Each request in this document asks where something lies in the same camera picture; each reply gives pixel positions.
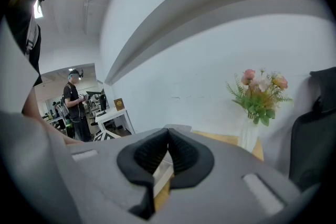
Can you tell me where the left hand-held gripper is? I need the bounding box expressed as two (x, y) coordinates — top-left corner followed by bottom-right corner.
(93, 130), (123, 143)

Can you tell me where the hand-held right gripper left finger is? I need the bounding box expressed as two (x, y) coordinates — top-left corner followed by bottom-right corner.
(65, 127), (169, 224)

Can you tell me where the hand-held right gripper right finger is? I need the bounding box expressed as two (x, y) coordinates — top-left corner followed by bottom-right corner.
(154, 127), (302, 224)

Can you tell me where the brown box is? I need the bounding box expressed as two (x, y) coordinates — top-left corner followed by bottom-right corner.
(113, 98), (125, 112)

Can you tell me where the white side table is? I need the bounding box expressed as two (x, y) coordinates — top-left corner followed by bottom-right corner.
(94, 106), (136, 137)

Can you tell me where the white vase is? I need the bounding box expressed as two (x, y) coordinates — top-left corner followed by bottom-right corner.
(237, 118), (261, 153)

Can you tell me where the black office workstation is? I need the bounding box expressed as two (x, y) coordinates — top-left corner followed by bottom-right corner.
(86, 88), (109, 119)

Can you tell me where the pink flower bouquet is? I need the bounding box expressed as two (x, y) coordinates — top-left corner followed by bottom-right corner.
(225, 68), (294, 127)

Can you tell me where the black mesh office chair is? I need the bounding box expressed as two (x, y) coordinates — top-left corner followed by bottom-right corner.
(288, 67), (336, 192)

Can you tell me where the person's black clothed body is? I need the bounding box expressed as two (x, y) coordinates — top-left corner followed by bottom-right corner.
(4, 0), (43, 87)

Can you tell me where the grey backpack strap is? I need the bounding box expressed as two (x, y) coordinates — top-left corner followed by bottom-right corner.
(25, 15), (40, 56)

